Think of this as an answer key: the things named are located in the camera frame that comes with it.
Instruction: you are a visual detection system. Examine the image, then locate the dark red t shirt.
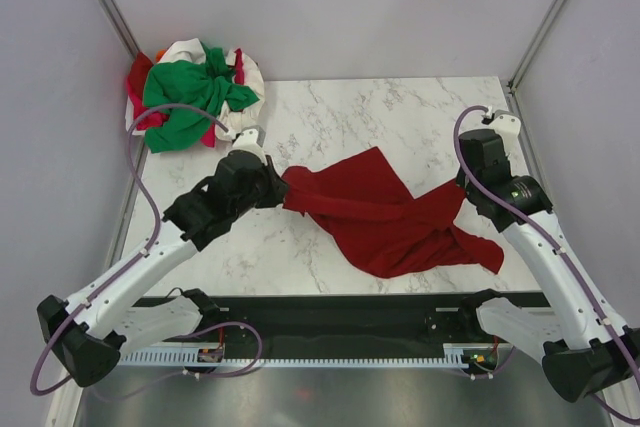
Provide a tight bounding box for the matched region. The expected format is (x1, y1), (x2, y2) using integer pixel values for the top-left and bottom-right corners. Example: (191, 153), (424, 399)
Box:
(282, 147), (504, 279)

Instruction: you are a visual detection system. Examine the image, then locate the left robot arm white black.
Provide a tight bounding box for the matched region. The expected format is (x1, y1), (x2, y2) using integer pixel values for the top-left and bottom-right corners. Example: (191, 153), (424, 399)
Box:
(30, 148), (288, 395)

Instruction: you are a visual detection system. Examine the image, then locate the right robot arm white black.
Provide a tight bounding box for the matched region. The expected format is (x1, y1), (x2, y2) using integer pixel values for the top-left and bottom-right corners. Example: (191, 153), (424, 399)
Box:
(454, 129), (639, 402)

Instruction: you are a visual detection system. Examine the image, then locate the cream white t shirt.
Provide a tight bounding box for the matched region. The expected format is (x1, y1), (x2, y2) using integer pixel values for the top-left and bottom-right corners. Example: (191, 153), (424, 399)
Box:
(151, 38), (265, 148)

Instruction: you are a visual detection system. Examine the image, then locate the green t shirt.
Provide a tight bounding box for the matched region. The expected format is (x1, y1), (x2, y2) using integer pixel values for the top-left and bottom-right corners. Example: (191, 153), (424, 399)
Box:
(142, 43), (259, 154)

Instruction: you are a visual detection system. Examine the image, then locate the pink magenta t shirt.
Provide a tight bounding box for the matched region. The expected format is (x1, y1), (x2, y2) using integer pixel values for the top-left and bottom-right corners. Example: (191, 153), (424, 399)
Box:
(124, 96), (168, 136)

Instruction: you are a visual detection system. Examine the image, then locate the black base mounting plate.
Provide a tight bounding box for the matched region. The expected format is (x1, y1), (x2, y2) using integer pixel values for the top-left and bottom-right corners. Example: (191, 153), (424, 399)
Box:
(134, 294), (551, 361)

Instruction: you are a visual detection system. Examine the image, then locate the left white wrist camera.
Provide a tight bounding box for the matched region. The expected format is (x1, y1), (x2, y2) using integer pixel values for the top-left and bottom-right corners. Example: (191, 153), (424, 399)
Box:
(231, 126), (267, 165)

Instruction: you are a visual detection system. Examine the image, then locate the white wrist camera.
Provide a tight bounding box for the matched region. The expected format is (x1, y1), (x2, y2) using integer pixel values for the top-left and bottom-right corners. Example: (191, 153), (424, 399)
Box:
(231, 126), (267, 165)
(482, 107), (522, 139)

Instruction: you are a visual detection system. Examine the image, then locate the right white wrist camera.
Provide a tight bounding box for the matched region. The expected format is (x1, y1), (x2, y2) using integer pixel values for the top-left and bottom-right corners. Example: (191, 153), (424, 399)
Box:
(482, 107), (522, 139)

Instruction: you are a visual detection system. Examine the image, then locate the white slotted cable duct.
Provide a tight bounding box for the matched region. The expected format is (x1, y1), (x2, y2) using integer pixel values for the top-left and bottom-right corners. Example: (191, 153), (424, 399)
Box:
(119, 343), (504, 370)

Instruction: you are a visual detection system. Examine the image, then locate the right aluminium frame post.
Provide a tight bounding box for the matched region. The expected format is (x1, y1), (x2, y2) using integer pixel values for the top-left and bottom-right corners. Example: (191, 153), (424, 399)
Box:
(503, 0), (570, 96)

